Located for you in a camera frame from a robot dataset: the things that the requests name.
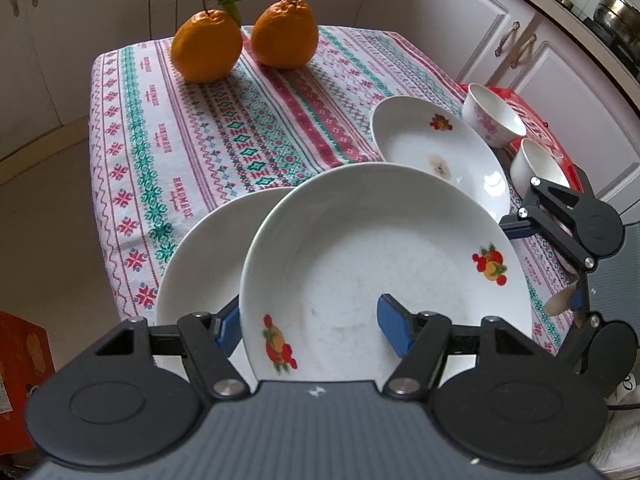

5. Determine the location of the white plate underneath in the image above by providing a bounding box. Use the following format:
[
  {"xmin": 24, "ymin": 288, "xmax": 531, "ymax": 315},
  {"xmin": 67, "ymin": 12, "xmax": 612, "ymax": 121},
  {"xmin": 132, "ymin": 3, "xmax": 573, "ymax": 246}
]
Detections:
[{"xmin": 156, "ymin": 188, "xmax": 290, "ymax": 325}]

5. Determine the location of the white bowl pink pattern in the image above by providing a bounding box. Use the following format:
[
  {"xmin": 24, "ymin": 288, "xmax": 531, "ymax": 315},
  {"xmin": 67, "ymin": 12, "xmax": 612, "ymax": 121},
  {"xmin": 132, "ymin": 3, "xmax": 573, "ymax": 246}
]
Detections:
[{"xmin": 462, "ymin": 82, "xmax": 527, "ymax": 148}]

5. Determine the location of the white plate with fruit print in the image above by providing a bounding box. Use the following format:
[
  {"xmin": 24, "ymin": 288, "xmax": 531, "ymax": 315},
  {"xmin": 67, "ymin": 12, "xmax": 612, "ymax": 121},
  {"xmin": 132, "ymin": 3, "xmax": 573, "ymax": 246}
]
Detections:
[{"xmin": 240, "ymin": 162, "xmax": 533, "ymax": 384}]

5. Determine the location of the white plate with stain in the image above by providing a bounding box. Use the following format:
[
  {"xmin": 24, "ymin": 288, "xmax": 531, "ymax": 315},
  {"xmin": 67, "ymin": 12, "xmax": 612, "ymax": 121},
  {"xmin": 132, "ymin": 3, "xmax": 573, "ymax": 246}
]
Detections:
[{"xmin": 370, "ymin": 96, "xmax": 511, "ymax": 221}]

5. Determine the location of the red cardboard box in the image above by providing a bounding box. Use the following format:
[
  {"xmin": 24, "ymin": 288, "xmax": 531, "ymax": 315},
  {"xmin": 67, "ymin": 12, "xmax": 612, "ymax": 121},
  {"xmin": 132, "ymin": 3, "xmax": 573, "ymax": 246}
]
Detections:
[{"xmin": 461, "ymin": 84, "xmax": 584, "ymax": 192}]

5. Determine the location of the white cloth garment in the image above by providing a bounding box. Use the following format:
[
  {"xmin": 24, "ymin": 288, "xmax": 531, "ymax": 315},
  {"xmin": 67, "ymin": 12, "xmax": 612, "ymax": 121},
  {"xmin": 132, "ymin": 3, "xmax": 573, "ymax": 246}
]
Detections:
[{"xmin": 591, "ymin": 373, "xmax": 639, "ymax": 479}]

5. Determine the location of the red box on floor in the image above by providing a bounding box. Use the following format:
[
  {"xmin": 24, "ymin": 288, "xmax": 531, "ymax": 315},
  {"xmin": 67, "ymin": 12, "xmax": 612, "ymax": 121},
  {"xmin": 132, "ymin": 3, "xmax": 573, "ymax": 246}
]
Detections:
[{"xmin": 0, "ymin": 312, "xmax": 54, "ymax": 455}]

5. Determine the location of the patterned tablecloth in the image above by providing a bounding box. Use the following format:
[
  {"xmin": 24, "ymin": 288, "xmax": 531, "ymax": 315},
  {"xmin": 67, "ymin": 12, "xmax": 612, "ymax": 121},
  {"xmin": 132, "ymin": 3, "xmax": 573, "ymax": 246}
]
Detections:
[{"xmin": 88, "ymin": 24, "xmax": 582, "ymax": 359}]

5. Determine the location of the steel pot on stove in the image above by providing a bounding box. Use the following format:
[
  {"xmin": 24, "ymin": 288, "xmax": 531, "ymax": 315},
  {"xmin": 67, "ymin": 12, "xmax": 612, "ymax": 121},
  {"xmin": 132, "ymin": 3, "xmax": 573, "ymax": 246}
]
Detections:
[{"xmin": 593, "ymin": 0, "xmax": 640, "ymax": 37}]

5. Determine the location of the orange with leaf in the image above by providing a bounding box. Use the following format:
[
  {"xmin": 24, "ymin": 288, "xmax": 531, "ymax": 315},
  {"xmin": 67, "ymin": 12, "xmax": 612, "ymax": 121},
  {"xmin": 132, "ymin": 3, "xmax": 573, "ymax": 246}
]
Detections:
[{"xmin": 170, "ymin": 0, "xmax": 243, "ymax": 84}]

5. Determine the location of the orange without leaf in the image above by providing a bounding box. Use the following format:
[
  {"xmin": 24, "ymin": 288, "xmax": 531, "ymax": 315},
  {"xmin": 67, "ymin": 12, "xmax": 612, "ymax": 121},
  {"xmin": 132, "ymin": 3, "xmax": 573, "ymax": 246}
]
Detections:
[{"xmin": 250, "ymin": 0, "xmax": 319, "ymax": 70}]

